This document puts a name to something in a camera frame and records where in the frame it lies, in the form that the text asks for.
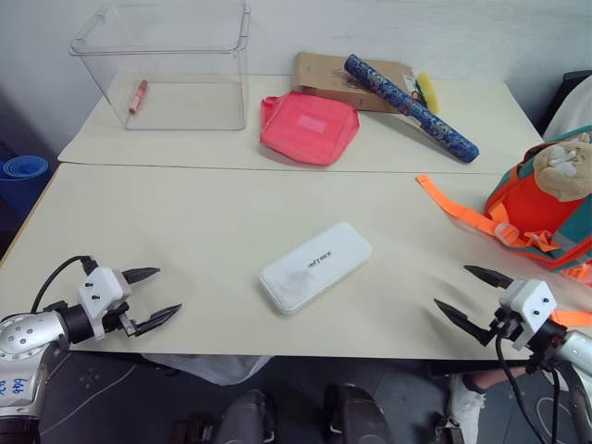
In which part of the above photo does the pink fabric bag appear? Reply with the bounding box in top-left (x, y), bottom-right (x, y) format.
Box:
top-left (258, 89), bottom-right (362, 167)

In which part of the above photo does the person in white clothes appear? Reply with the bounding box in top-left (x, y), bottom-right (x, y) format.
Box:
top-left (541, 73), bottom-right (592, 142)

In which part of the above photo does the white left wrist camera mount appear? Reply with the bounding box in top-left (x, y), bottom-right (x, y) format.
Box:
top-left (77, 266), bottom-right (133, 341)

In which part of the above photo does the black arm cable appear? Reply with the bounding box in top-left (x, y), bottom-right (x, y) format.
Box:
top-left (29, 254), bottom-right (99, 316)
top-left (493, 330), bottom-right (573, 444)

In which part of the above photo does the blue rolled foam mat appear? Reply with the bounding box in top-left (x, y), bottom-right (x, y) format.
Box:
top-left (0, 155), bottom-right (50, 224)

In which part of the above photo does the clear plastic storage box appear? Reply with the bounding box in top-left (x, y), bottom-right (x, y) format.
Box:
top-left (68, 0), bottom-right (253, 132)

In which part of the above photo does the black chair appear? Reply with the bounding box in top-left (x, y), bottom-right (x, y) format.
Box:
top-left (549, 69), bottom-right (592, 127)

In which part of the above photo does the white rectangular case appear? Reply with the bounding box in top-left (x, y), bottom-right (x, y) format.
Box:
top-left (258, 221), bottom-right (373, 317)

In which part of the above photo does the white floor cable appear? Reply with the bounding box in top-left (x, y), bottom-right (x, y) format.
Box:
top-left (535, 382), bottom-right (575, 432)

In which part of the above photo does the orange and teal backpack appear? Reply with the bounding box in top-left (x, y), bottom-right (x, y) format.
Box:
top-left (414, 124), bottom-right (592, 327)

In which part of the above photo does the red marker pen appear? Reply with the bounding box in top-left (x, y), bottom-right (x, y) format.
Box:
top-left (127, 79), bottom-right (150, 115)

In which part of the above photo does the blue patterned rolled mat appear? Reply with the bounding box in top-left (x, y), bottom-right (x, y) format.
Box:
top-left (342, 53), bottom-right (480, 165)

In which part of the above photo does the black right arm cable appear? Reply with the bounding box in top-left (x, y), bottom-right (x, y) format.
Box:
top-left (493, 330), bottom-right (573, 444)

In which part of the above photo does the white cloth under table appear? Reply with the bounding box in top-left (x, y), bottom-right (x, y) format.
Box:
top-left (142, 354), bottom-right (275, 386)

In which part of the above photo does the white shoe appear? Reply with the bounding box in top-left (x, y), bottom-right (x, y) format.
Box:
top-left (449, 373), bottom-right (487, 443)

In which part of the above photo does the yellow sponge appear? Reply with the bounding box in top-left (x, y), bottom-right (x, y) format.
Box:
top-left (414, 71), bottom-right (439, 113)

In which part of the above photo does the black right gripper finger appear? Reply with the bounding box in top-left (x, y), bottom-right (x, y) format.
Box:
top-left (433, 298), bottom-right (494, 347)
top-left (462, 264), bottom-right (515, 290)

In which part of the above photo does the dark rounded shape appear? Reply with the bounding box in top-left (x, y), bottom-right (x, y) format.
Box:
top-left (322, 383), bottom-right (395, 444)
top-left (216, 389), bottom-right (279, 444)

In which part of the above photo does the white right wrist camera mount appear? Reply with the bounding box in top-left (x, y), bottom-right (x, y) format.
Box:
top-left (498, 277), bottom-right (559, 351)

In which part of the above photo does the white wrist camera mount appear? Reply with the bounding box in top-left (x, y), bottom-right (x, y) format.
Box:
top-left (498, 277), bottom-right (559, 351)
top-left (77, 266), bottom-right (133, 341)

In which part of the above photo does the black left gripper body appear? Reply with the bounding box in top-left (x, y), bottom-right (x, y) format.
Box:
top-left (101, 270), bottom-right (139, 336)

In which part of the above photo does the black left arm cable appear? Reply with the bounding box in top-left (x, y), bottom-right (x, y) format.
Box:
top-left (29, 254), bottom-right (99, 316)

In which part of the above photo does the brown plush animal head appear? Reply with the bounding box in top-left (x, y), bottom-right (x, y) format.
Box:
top-left (533, 131), bottom-right (592, 203)

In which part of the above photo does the brown cardboard box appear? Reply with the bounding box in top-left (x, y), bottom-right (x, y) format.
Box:
top-left (291, 51), bottom-right (416, 114)

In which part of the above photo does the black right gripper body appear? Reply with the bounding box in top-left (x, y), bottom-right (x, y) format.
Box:
top-left (484, 306), bottom-right (526, 348)

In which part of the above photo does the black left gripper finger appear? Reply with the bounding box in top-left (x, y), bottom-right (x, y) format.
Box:
top-left (133, 302), bottom-right (184, 338)
top-left (123, 266), bottom-right (162, 285)

